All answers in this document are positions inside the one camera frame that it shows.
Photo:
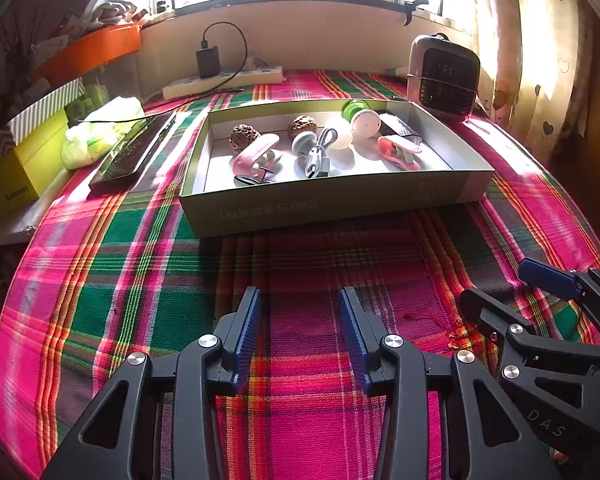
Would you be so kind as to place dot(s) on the plaid tablecloth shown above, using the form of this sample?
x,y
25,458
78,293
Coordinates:
x,y
300,270

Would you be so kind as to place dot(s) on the green packaged item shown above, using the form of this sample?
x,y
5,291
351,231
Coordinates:
x,y
82,102

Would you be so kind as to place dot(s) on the white plug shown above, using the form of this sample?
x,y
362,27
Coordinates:
x,y
255,65

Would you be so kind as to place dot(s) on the cream curtain with hearts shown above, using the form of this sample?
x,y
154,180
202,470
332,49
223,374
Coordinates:
x,y
545,60

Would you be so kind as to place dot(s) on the yellow-green striped box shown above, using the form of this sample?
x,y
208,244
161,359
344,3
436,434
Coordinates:
x,y
40,110

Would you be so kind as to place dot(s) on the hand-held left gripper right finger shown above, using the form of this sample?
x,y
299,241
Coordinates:
x,y
355,335

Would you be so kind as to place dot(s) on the white round jar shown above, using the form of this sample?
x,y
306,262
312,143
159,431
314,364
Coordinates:
x,y
341,136

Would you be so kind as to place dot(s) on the shallow green cardboard box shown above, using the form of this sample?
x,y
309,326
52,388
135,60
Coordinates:
x,y
330,205

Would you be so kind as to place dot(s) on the pink clip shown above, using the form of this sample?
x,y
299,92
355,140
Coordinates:
x,y
252,152
402,157

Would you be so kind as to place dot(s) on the brown walnut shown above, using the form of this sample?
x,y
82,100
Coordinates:
x,y
242,136
302,126

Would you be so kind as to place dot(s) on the black flat case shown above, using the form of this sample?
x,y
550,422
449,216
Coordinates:
x,y
125,157

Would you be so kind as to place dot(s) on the small pink fan heater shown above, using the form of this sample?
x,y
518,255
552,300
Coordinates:
x,y
445,80

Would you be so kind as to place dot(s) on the green and white spool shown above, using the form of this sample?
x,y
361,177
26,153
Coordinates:
x,y
365,122

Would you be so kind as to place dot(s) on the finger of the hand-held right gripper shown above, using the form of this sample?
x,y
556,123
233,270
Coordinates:
x,y
550,274
485,307

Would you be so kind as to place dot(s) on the black charger adapter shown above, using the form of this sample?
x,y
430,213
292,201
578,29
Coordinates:
x,y
207,62

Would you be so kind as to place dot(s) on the green white tissue pack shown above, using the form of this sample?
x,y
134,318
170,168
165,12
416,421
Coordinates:
x,y
95,135

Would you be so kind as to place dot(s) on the dried branches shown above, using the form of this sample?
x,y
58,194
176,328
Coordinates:
x,y
12,35

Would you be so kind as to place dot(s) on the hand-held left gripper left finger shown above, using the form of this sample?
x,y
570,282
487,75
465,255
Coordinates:
x,y
247,330

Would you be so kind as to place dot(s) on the orange tray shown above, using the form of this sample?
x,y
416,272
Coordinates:
x,y
90,47

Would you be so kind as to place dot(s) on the clear glass tank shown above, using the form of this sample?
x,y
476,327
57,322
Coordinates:
x,y
115,77

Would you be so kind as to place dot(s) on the black grater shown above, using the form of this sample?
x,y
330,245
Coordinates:
x,y
400,124

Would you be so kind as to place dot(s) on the white side board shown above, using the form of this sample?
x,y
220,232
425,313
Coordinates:
x,y
10,227

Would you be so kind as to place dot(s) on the dark round gadget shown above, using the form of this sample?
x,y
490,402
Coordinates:
x,y
305,144

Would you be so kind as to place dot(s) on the white power strip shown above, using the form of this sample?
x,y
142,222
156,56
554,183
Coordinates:
x,y
250,76

